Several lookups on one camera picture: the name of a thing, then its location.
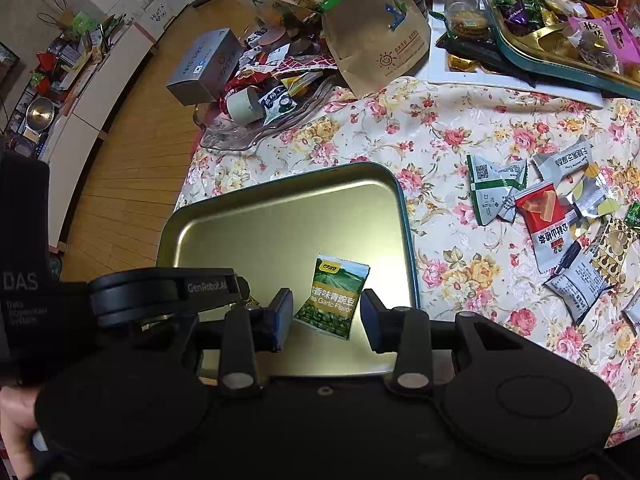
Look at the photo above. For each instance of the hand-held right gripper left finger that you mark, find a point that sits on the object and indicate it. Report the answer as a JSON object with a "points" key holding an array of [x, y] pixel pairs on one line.
{"points": [[283, 317]]}

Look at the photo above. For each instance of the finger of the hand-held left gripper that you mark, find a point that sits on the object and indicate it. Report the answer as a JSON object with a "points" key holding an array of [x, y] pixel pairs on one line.
{"points": [[165, 287]]}

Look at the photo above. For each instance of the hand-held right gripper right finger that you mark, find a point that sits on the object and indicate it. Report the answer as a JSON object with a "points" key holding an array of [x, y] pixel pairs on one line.
{"points": [[371, 320]]}

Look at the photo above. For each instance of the green pea snack packet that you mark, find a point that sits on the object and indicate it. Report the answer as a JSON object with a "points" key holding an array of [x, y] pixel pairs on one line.
{"points": [[332, 290]]}

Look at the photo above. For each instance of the gold metal tray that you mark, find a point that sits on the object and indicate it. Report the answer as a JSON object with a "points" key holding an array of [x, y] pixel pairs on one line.
{"points": [[260, 220]]}

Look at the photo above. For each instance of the grey and black snack packet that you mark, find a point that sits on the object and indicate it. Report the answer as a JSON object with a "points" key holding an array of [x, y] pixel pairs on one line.
{"points": [[580, 290]]}

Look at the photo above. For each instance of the brown patterned snack packet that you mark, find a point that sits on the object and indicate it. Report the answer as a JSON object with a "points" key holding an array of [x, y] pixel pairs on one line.
{"points": [[617, 250]]}

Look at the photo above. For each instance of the white packet with dark print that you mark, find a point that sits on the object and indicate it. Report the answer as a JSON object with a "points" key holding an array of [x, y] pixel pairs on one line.
{"points": [[634, 312]]}

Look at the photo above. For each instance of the person's left hand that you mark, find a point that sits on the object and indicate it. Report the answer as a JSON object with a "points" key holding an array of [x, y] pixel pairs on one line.
{"points": [[15, 430]]}

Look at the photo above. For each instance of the metal bowl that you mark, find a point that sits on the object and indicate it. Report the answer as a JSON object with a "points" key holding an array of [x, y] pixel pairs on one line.
{"points": [[41, 114]]}

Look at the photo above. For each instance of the white low cabinet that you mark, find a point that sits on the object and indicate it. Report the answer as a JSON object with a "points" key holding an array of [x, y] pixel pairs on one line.
{"points": [[90, 125]]}

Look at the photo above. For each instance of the floral tablecloth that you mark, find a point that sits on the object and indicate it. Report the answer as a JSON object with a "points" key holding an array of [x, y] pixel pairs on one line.
{"points": [[450, 210]]}

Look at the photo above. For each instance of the clear glass dish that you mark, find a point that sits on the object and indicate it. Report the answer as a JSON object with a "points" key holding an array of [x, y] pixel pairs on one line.
{"points": [[230, 135]]}

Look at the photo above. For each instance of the green and white triangular packet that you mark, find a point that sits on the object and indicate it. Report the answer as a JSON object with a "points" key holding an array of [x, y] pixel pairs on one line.
{"points": [[487, 190]]}

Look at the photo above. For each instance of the clutter of small items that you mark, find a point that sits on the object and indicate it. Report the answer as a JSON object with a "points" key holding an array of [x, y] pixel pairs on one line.
{"points": [[75, 50]]}

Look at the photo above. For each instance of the white tape roll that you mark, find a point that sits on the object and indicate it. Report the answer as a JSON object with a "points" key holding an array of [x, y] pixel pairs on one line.
{"points": [[245, 105]]}

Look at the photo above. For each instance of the blue and white candy packet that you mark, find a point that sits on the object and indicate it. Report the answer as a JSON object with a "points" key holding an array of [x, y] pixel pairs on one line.
{"points": [[280, 105]]}

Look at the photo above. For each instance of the grey cardboard box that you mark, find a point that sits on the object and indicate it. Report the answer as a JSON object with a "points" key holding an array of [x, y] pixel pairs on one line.
{"points": [[200, 70]]}

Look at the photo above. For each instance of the dark red snack packet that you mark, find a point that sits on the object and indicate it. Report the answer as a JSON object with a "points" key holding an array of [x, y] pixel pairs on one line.
{"points": [[250, 77]]}

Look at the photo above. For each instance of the grey and white snack packet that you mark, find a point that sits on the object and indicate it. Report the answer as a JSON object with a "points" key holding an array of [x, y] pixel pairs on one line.
{"points": [[565, 160]]}

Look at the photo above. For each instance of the red checkered snack packet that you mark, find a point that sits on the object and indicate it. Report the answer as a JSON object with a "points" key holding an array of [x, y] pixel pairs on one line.
{"points": [[305, 63]]}

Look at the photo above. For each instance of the silver and yellow snack packet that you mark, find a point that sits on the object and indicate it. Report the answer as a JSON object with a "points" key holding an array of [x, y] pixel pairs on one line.
{"points": [[595, 195]]}

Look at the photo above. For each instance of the white rectangular tray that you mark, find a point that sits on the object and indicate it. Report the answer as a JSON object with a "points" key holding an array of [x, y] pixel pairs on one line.
{"points": [[500, 85]]}

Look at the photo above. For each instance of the gold wrapped candy on tray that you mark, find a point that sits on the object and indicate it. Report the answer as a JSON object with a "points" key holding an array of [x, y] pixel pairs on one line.
{"points": [[461, 63]]}

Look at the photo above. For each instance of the brown paper bag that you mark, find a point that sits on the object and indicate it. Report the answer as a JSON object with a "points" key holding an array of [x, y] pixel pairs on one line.
{"points": [[380, 45]]}

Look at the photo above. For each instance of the small green wrapped candy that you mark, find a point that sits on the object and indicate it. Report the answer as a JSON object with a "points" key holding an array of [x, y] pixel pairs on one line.
{"points": [[634, 217]]}

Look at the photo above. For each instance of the teal tin tray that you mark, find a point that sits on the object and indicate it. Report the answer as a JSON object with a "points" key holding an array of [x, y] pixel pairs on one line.
{"points": [[530, 52]]}

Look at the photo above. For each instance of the clear plastic cup with cookies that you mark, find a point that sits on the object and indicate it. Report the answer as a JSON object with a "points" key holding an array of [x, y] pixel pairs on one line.
{"points": [[467, 10]]}

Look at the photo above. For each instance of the pile of purple wrapped candies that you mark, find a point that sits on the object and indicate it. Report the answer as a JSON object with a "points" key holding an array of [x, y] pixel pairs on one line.
{"points": [[522, 10]]}

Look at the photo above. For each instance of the pink snack packet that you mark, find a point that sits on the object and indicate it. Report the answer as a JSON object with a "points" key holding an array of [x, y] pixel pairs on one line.
{"points": [[600, 42]]}

